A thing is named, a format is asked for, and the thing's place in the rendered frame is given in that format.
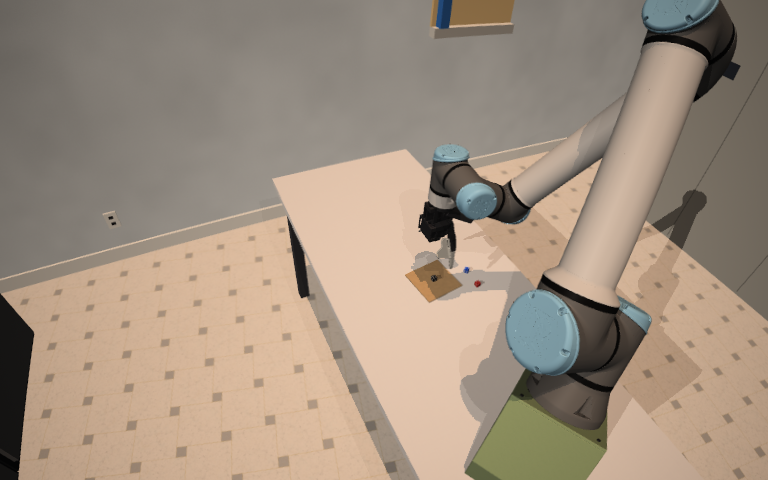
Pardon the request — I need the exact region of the tan square mat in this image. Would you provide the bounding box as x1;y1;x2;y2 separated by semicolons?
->
405;260;462;303

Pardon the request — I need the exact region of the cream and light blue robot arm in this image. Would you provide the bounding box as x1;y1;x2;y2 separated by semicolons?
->
428;0;737;430

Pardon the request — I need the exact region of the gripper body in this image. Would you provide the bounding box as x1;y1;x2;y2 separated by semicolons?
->
418;201;455;243

